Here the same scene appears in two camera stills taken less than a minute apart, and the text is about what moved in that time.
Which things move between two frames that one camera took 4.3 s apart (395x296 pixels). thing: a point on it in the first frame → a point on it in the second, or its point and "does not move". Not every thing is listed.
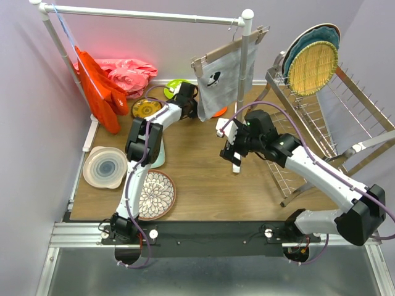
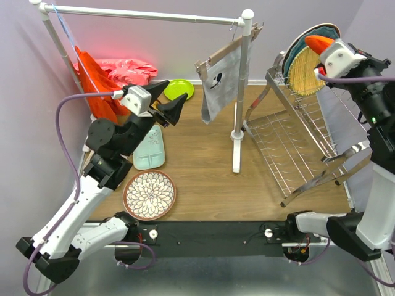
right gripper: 228,152 → 379,63
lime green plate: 173,84 does not move
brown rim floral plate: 158,196 does not move
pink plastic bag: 133,77 does not move
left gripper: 193,114 → 171,111
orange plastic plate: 220,113 → 318,44
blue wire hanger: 65,25 does not move
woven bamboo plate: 312,67 does not move
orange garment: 108,100 does not move
